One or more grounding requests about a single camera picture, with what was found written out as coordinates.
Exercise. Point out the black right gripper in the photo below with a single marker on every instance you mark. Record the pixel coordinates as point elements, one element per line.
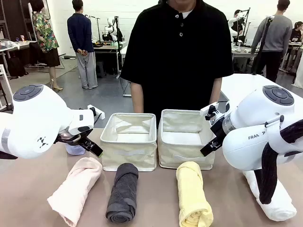
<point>219,127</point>

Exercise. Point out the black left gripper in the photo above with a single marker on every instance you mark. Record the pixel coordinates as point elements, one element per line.
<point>78,138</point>

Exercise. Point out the blue cone towel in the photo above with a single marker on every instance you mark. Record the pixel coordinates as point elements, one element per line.
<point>73,150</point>

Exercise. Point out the pink towel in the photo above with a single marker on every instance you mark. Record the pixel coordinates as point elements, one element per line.
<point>75,186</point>

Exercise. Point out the yellow towel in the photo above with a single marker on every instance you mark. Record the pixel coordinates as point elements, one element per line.
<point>191,194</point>

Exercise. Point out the dark grey towel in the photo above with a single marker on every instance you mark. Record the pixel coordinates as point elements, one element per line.
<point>123,191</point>

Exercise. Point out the white towel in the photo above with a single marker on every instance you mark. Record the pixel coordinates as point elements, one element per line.
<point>281,201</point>

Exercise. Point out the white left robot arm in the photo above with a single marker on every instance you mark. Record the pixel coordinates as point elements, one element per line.
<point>35,118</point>

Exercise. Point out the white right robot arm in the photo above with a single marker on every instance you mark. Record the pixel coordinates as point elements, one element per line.
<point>255,123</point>

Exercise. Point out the person's left forearm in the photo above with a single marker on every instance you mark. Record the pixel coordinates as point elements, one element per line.
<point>215,91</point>

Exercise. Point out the person's right forearm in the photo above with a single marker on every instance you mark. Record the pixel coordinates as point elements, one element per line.
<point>137,97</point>

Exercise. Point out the cream fabric storage bin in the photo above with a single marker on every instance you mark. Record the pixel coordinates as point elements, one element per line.
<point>129,153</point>
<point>180,151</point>

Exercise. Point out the white table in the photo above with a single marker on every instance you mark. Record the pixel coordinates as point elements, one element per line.
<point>248,82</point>

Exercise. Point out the person in black shirt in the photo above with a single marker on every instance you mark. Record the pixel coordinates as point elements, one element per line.
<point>177,59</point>

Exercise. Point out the background work desk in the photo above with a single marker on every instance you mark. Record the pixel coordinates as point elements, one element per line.
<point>105,47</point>

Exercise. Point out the black tripod stand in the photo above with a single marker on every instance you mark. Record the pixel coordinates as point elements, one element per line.
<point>261,47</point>

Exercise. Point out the person in navy sweater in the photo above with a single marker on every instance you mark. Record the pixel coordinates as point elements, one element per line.
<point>81,33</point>

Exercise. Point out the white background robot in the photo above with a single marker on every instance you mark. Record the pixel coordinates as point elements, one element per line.
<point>110,28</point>
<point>234,26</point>

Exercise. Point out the woman in floral shirt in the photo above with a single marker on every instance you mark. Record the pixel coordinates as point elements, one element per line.
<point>47,33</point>

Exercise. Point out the man in grey sweater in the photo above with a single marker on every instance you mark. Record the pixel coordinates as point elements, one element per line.
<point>274,33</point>

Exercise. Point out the seated person in black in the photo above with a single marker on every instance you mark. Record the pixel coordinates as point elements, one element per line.
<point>297,33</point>

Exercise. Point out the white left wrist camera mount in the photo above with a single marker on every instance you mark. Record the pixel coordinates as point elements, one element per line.
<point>97,114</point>

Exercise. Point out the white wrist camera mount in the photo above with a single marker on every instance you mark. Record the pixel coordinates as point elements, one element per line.
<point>97,114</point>
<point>209,107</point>

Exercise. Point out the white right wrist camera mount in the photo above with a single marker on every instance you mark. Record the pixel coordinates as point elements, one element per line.
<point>209,107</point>

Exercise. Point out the white shelf frame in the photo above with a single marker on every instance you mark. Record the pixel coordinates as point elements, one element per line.
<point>4,85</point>

